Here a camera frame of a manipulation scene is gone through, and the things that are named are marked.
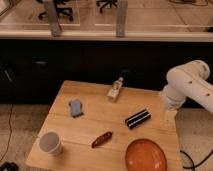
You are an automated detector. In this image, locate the white ceramic cup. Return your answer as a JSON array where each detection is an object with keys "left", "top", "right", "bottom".
[{"left": 39, "top": 132, "right": 62, "bottom": 156}]

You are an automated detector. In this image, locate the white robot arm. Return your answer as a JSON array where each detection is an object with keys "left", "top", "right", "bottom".
[{"left": 159, "top": 60, "right": 213, "bottom": 123}]

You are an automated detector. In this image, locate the black white striped block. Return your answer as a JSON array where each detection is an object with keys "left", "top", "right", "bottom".
[{"left": 125, "top": 109, "right": 151, "bottom": 129}]

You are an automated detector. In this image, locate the small clear bottle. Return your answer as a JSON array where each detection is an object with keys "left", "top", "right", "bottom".
[{"left": 107, "top": 77, "right": 123, "bottom": 101}]

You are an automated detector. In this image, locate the red pocket knife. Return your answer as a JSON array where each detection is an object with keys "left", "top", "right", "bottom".
[{"left": 91, "top": 132, "right": 112, "bottom": 148}]

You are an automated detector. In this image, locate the blue sponge block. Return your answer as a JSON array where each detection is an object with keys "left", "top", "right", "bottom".
[{"left": 69, "top": 99, "right": 83, "bottom": 117}]

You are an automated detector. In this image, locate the black office chair right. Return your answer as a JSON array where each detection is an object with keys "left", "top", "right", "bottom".
[{"left": 96, "top": 0, "right": 118, "bottom": 13}]

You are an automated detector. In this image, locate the black office chair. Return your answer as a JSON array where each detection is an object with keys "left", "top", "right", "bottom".
[
  {"left": 96, "top": 0, "right": 118, "bottom": 13},
  {"left": 35, "top": 0, "right": 74, "bottom": 22}
]

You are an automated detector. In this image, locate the black office chair left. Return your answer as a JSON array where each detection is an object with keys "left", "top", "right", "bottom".
[{"left": 35, "top": 0, "right": 74, "bottom": 22}]

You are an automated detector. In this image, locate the black object floor corner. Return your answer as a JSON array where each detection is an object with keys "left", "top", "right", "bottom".
[{"left": 0, "top": 162, "right": 19, "bottom": 171}]

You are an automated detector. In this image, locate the black floor cable right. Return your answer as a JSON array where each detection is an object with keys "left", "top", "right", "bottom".
[{"left": 179, "top": 149, "right": 213, "bottom": 170}]

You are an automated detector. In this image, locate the grey metal post right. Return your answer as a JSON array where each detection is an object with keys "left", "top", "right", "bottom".
[{"left": 116, "top": 0, "right": 128, "bottom": 37}]

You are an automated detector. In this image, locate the grey metal post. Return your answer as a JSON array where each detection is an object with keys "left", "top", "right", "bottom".
[
  {"left": 116, "top": 0, "right": 128, "bottom": 37},
  {"left": 43, "top": 0, "right": 62, "bottom": 37}
]

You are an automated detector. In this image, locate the grey metal post left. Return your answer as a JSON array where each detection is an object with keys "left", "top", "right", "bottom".
[{"left": 43, "top": 0, "right": 62, "bottom": 37}]

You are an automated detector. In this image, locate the black cable left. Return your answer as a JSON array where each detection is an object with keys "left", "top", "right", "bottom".
[{"left": 0, "top": 103, "right": 14, "bottom": 163}]

